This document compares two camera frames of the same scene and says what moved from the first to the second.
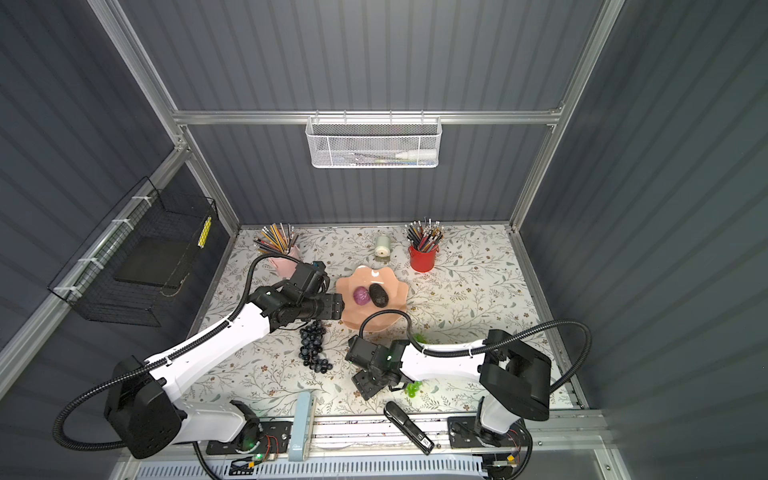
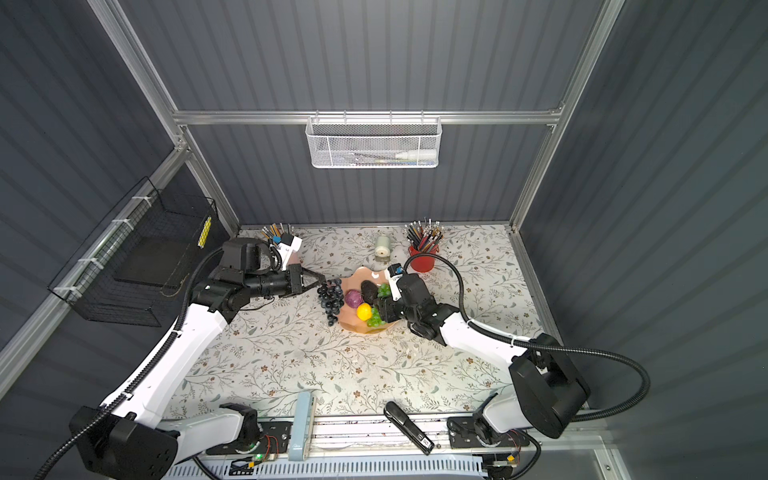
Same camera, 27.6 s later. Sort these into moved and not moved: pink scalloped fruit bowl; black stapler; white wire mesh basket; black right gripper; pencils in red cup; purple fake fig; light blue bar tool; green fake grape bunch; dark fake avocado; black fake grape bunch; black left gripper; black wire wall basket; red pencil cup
Moved: purple fake fig; black fake grape bunch; green fake grape bunch; dark fake avocado; black right gripper; black left gripper
Not moved: black stapler; light blue bar tool; pink scalloped fruit bowl; pencils in red cup; black wire wall basket; red pencil cup; white wire mesh basket
